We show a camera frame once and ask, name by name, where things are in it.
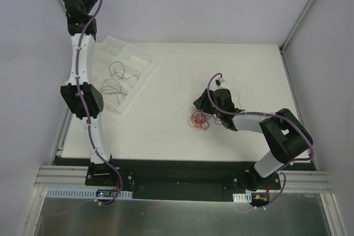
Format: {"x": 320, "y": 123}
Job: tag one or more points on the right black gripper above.
{"x": 204, "y": 102}

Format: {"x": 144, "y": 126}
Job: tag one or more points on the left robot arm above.
{"x": 82, "y": 98}

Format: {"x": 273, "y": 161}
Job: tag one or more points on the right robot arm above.
{"x": 285, "y": 136}

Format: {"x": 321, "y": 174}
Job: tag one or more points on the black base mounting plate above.
{"x": 209, "y": 181}

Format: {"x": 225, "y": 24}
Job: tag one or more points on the white foam compartment tray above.
{"x": 115, "y": 68}

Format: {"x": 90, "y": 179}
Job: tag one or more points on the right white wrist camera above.
{"x": 221, "y": 83}

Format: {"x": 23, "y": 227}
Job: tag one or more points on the right white cable duct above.
{"x": 242, "y": 197}

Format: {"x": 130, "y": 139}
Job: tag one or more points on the white cable duct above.
{"x": 88, "y": 193}
{"x": 242, "y": 197}

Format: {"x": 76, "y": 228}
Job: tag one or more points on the left white cable duct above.
{"x": 88, "y": 193}

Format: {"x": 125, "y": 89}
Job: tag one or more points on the right aluminium corner post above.
{"x": 296, "y": 26}

